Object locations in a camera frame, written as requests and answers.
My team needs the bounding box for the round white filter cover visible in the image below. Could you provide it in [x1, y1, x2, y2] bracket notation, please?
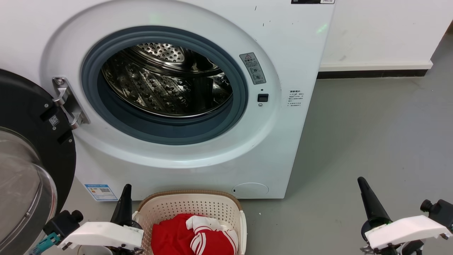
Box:
[232, 182, 269, 199]

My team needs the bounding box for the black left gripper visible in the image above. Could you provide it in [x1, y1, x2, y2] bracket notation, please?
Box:
[110, 184, 143, 229]

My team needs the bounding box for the small printed text label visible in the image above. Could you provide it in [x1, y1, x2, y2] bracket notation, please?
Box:
[287, 89, 304, 108]

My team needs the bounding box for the grey warning sticker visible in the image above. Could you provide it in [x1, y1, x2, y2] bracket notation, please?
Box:
[239, 52, 266, 85]

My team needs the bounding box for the silver metal door hinge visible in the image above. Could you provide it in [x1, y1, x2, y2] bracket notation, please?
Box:
[52, 76, 90, 130]

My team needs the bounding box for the stainless steel washing machine drum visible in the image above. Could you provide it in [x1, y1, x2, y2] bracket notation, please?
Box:
[102, 42, 233, 118]

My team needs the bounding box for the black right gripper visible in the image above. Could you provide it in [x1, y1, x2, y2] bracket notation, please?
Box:
[357, 177, 393, 242]

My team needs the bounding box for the blue energy label sticker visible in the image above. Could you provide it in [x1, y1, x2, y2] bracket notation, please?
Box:
[84, 183, 118, 202]

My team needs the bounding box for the cream perforated laundry basket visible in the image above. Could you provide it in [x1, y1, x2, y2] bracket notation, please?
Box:
[133, 190, 247, 255]

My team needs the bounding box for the grey rubber door gasket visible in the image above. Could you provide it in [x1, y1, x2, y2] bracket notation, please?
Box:
[81, 25, 249, 146]

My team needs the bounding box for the red and white garment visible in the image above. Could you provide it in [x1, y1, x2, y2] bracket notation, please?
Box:
[151, 213, 239, 255]

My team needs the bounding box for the white front-load washing machine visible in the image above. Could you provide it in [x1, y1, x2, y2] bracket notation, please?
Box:
[0, 0, 336, 200]

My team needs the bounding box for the black round washer door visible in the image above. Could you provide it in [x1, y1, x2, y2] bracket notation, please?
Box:
[0, 68, 77, 255]

